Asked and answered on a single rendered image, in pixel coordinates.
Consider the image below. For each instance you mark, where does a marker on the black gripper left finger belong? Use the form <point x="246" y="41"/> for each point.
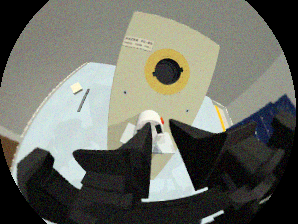
<point x="132" y="160"/>

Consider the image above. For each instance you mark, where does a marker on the white cylinder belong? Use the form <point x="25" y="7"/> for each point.
<point x="151" y="117"/>

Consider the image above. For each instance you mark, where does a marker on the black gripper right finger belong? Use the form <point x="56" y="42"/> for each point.
<point x="202" y="150"/>

